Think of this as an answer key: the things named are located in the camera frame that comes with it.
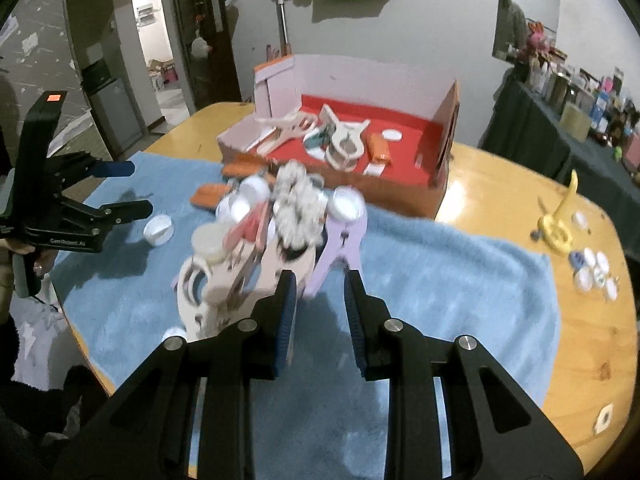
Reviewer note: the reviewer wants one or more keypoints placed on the small white block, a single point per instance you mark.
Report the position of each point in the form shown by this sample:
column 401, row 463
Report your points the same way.
column 372, row 169

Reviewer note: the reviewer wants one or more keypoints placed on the purple large clothespin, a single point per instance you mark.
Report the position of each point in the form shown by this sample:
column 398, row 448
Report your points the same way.
column 340, row 245

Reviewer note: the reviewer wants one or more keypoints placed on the person's left hand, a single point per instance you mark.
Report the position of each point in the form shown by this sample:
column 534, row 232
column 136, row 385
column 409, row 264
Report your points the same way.
column 46, row 261

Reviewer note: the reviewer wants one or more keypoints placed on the green clip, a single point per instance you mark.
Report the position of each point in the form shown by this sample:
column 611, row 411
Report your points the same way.
column 318, row 140

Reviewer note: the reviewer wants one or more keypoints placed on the white round container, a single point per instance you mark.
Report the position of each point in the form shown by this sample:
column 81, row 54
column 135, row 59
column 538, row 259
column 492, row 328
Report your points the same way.
column 237, row 208

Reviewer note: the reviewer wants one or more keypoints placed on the small grey fridge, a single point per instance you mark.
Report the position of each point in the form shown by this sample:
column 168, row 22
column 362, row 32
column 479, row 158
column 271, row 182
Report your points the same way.
column 120, row 110

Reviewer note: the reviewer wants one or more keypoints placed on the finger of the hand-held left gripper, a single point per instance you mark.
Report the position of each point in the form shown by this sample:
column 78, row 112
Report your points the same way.
column 125, row 210
column 117, row 168

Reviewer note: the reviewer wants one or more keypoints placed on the pink plush bunny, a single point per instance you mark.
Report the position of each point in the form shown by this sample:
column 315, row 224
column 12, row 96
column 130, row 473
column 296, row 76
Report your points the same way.
column 540, row 37

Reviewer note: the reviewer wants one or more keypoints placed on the wall mirror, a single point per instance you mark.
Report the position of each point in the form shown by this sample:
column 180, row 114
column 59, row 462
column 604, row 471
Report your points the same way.
column 535, row 5

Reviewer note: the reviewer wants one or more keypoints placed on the orange cardboard box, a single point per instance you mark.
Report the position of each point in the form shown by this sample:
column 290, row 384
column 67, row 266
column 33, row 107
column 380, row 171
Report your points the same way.
column 375, row 80

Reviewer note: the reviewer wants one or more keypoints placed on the orange plastic tool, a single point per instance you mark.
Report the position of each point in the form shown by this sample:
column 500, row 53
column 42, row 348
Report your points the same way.
column 207, row 194

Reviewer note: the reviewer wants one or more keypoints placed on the orange tube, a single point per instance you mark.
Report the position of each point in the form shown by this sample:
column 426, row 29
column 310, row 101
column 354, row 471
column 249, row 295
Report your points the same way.
column 380, row 149

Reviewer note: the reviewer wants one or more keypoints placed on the assorted bottles and jars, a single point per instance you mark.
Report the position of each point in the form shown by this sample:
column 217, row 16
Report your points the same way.
column 605, row 105

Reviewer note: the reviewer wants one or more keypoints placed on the side table with dark cloth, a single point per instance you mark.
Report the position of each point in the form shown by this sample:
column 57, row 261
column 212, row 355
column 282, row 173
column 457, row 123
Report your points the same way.
column 540, row 135

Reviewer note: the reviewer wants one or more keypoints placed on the dark door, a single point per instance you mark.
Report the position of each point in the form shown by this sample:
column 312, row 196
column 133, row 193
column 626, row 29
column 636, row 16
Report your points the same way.
column 220, row 60

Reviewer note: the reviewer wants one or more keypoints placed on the cardboard boxes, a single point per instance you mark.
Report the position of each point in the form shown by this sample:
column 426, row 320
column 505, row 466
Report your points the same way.
column 162, row 75

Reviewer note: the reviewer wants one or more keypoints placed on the cluster of bottle caps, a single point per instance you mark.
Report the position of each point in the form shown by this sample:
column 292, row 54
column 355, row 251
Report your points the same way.
column 582, row 277

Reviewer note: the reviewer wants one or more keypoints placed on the pink clip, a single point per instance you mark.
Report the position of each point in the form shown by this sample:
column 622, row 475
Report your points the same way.
column 248, row 225

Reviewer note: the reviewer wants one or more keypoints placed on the small wooden piece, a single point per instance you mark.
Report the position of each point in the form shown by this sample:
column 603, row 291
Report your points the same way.
column 598, row 422

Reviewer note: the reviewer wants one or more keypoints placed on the blue towel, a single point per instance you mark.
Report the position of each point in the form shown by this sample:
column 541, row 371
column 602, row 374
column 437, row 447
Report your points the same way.
column 450, row 300

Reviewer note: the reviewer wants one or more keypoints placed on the beige scrunchie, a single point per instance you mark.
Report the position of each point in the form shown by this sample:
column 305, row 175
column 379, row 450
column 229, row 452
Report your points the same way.
column 295, row 200

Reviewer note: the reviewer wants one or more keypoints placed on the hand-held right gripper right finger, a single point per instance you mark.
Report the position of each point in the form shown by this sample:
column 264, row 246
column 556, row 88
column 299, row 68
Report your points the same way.
column 356, row 320

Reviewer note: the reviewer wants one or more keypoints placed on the wooden desk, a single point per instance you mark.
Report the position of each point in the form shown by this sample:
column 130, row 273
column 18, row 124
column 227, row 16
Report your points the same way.
column 500, row 185

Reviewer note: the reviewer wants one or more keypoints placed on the pinkish beige large clothespin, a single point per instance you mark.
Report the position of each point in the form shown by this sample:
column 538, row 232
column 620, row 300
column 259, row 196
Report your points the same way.
column 275, row 270

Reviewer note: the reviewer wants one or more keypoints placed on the metal pot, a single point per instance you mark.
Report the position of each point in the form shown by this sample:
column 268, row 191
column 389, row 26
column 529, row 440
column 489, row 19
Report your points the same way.
column 560, row 90

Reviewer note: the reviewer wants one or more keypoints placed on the yellow suction hook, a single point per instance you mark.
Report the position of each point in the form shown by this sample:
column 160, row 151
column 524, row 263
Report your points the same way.
column 555, row 225

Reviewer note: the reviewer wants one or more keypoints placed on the white plush door pendant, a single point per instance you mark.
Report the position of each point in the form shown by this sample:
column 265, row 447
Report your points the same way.
column 200, row 47

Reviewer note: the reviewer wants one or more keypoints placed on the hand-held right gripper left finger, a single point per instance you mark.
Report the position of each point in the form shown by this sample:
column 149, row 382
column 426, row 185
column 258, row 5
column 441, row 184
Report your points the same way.
column 285, row 310

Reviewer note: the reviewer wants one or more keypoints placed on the translucent tape roll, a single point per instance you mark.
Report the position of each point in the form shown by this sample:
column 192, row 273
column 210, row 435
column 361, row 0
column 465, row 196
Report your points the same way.
column 210, row 240

